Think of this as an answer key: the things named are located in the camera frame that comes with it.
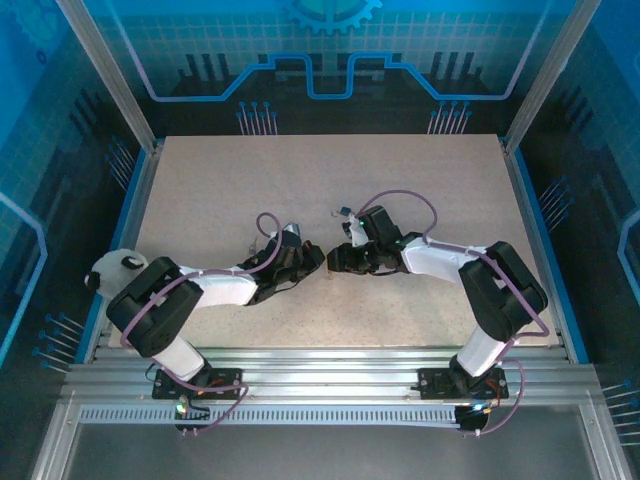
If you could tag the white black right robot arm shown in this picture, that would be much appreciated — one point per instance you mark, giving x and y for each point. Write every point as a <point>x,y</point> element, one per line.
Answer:
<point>440,257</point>

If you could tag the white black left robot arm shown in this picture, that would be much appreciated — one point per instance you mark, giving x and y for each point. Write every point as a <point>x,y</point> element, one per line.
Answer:
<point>220,287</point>

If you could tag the plush panda toy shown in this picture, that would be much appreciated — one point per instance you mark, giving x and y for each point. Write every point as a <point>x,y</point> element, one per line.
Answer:
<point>112,267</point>

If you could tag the blue table border strip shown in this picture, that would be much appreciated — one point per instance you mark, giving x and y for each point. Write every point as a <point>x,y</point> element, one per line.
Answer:
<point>548,250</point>
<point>90,335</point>

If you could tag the black controller board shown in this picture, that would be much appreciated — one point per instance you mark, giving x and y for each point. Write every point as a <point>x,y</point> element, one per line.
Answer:
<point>472,417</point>
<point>190,412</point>

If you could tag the wide aluminium base rail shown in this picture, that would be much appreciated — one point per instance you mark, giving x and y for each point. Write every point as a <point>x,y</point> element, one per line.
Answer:
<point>325,365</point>

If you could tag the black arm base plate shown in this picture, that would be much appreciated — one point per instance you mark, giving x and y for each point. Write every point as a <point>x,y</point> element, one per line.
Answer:
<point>225,380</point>
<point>435,382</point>

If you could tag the aluminium frame post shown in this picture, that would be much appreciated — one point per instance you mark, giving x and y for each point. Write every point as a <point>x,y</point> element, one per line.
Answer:
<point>115,85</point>
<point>545,75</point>

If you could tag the aluminium lower frame rail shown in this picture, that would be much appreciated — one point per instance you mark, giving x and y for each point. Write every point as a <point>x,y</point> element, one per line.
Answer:
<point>52,440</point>
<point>600,445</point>

